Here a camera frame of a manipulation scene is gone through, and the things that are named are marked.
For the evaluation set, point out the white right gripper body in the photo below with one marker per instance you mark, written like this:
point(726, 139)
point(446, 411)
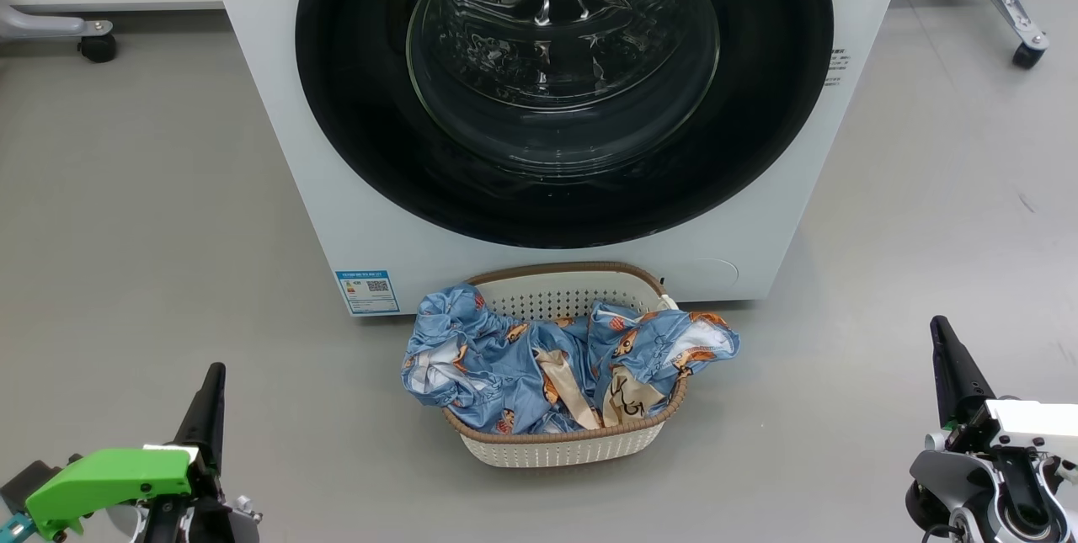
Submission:
point(1036, 429)

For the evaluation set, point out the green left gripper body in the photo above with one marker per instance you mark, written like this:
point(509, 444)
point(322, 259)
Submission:
point(109, 476)

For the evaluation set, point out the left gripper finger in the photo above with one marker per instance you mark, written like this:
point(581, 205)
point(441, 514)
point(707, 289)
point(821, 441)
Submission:
point(209, 417)

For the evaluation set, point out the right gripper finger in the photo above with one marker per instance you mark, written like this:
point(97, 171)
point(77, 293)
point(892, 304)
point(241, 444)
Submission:
point(956, 375)

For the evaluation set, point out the blue cartoon print pants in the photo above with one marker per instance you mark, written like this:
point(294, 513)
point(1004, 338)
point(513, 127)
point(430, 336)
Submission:
point(455, 358)

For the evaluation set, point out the dark round glass washer door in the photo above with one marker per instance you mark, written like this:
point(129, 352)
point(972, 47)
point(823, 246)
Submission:
point(354, 105)

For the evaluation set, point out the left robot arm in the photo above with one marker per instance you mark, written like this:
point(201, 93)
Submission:
point(210, 518)

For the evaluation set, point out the white front-load washing machine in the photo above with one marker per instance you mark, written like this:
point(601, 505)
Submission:
point(404, 274)

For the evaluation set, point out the blue energy label sticker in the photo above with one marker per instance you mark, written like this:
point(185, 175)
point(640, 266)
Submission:
point(367, 292)

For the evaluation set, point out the cream laundry basket brown rim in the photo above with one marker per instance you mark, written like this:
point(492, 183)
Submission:
point(564, 446)

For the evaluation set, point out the grey partition leg with caster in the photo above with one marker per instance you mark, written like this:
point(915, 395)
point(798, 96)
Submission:
point(1015, 4)
point(50, 24)

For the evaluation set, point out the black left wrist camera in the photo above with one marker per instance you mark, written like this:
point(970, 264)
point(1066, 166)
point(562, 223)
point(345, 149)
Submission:
point(25, 484)

